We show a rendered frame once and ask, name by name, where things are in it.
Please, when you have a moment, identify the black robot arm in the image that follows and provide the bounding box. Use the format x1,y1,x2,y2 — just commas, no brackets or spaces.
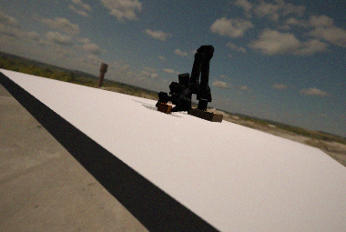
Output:
169,45,214,111

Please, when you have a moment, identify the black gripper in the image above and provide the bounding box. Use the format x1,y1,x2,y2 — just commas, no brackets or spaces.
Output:
156,91,192,112

